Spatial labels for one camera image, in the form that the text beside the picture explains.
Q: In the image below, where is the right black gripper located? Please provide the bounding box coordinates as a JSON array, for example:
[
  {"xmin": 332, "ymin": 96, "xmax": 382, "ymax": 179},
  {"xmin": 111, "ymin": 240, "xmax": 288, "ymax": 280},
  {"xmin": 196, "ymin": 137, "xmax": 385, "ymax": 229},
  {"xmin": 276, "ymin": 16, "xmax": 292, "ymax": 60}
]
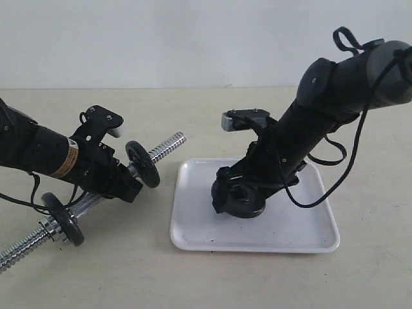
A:
[{"xmin": 211, "ymin": 128, "xmax": 306, "ymax": 214}]

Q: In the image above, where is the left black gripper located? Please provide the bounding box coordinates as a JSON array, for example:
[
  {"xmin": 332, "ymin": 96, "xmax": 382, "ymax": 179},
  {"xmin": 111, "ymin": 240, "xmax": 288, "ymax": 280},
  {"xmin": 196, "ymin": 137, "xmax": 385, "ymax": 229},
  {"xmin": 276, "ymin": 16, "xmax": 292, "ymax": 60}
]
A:
[{"xmin": 69, "ymin": 141, "xmax": 143, "ymax": 203}]

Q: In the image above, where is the black weight plate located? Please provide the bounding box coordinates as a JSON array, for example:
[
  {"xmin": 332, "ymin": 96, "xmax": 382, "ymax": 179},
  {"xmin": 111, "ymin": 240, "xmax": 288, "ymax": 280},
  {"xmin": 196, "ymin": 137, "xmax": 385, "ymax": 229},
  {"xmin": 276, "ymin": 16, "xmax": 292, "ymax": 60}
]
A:
[
  {"xmin": 126, "ymin": 140, "xmax": 160, "ymax": 188},
  {"xmin": 41, "ymin": 192, "xmax": 84, "ymax": 247},
  {"xmin": 228, "ymin": 183, "xmax": 266, "ymax": 219}
]

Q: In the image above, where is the chrome star collar nut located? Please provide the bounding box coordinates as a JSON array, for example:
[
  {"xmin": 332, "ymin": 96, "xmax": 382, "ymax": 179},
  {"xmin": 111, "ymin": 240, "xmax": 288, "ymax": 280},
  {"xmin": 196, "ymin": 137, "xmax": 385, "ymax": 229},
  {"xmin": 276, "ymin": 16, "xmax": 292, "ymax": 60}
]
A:
[{"xmin": 39, "ymin": 216, "xmax": 68, "ymax": 242}]

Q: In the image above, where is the chrome threaded dumbbell bar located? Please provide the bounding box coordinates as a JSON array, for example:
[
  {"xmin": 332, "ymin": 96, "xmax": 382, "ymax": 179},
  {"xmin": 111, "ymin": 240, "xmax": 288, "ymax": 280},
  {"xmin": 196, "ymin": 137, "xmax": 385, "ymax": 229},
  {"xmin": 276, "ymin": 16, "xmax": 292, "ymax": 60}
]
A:
[{"xmin": 1, "ymin": 131, "xmax": 186, "ymax": 273}]

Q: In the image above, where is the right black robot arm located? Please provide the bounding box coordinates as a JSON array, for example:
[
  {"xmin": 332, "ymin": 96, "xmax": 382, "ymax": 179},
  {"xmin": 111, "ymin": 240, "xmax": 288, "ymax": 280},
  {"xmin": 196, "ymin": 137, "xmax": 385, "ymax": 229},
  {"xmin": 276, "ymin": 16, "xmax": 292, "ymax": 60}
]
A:
[{"xmin": 211, "ymin": 40, "xmax": 411, "ymax": 218}]

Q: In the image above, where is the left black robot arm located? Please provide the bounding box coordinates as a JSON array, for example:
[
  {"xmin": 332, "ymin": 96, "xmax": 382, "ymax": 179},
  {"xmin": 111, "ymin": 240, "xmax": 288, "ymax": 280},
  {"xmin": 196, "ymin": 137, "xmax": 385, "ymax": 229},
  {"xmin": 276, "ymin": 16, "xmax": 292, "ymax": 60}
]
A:
[{"xmin": 1, "ymin": 102, "xmax": 143, "ymax": 203}]

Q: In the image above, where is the white plastic tray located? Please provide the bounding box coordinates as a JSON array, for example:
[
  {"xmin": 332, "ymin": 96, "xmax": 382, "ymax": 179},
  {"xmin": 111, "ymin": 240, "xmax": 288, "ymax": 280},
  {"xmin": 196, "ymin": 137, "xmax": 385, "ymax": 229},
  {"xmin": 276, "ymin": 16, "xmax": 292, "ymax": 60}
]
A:
[{"xmin": 170, "ymin": 158, "xmax": 341, "ymax": 254}]

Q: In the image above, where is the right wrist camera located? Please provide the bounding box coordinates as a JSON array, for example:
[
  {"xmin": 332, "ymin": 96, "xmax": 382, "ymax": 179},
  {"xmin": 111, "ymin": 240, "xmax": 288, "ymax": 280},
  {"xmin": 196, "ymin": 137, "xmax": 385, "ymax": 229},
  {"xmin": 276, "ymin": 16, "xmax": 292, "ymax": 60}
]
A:
[{"xmin": 221, "ymin": 108, "xmax": 277, "ymax": 138}]

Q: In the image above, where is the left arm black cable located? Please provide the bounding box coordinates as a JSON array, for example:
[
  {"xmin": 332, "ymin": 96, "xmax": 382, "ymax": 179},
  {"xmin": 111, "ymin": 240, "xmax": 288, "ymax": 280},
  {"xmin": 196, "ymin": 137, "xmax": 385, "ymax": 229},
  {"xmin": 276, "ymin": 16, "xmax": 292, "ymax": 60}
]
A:
[{"xmin": 0, "ymin": 170, "xmax": 81, "ymax": 215}]

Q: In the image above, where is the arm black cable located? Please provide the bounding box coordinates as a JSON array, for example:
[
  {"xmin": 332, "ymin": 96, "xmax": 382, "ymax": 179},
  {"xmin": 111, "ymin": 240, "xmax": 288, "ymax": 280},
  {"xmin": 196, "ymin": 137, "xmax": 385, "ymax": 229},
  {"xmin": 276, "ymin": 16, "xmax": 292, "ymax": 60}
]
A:
[
  {"xmin": 0, "ymin": 170, "xmax": 81, "ymax": 215},
  {"xmin": 285, "ymin": 26, "xmax": 406, "ymax": 208}
]

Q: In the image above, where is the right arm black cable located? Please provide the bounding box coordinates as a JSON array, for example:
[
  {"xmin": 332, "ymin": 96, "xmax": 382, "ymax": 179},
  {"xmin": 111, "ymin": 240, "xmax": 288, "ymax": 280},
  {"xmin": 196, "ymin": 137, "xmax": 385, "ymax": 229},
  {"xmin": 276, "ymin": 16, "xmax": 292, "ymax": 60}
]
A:
[{"xmin": 285, "ymin": 26, "xmax": 406, "ymax": 208}]

